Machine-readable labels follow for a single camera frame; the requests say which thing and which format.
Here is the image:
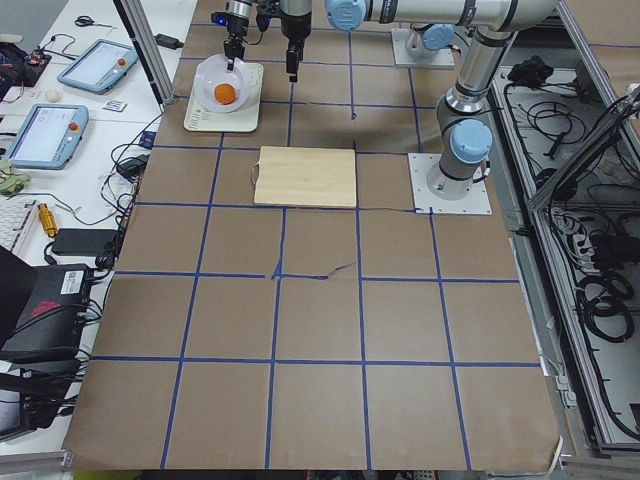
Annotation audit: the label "white round plate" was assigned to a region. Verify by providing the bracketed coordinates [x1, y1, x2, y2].
[193, 54, 250, 113]

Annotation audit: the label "orange fruit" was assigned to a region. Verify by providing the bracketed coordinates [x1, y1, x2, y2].
[213, 83, 237, 105]

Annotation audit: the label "cream tray with bear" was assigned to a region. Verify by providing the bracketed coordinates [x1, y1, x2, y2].
[183, 54, 264, 133]

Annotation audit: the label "wooden cutting board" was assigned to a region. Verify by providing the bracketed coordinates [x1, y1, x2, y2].
[254, 146, 357, 208]

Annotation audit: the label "upper blue teach pendant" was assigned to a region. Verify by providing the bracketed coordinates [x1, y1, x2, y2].
[57, 39, 138, 94]

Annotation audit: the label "blue teach pendant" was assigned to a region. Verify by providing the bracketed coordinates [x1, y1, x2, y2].
[8, 104, 89, 170]
[57, 39, 138, 94]

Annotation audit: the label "black scissors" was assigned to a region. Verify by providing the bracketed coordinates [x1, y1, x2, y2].
[74, 15, 114, 29]

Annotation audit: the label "small white ball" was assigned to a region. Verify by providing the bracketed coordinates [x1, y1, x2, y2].
[45, 90, 61, 103]

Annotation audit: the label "lower blue teach pendant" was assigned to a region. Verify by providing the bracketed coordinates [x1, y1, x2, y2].
[8, 104, 89, 170]

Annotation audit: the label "yellow brass tool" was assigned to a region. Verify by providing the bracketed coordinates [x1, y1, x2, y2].
[38, 203, 58, 238]

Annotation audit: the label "black power adapter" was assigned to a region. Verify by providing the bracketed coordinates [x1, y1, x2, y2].
[51, 228, 116, 256]

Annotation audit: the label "black cloth bundle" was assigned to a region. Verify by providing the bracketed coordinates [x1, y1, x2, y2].
[507, 55, 554, 88]

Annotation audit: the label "white keyboard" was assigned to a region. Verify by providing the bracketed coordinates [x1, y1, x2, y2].
[1, 199, 38, 254]

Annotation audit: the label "black electronics box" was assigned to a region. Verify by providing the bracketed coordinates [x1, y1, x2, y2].
[1, 264, 102, 365]

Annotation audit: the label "white power strip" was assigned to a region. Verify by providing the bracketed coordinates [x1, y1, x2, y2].
[571, 233, 595, 261]

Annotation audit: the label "aluminium frame post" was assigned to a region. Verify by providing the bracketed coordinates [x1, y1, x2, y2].
[113, 0, 175, 106]

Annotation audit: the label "black cable bundle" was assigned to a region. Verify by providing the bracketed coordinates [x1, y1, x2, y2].
[574, 279, 636, 346]

